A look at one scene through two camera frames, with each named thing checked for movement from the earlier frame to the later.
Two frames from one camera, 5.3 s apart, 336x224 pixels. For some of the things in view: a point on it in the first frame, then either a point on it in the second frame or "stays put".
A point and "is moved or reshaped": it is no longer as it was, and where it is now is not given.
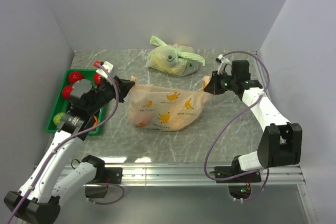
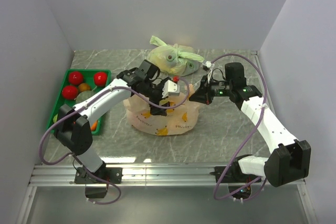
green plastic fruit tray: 61,104 stays put
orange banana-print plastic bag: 164,108 is moved or reshaped
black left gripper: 123,86 -> 156,110
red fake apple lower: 66,91 stays put
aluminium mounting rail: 173,174 stays put
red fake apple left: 75,76 stays put
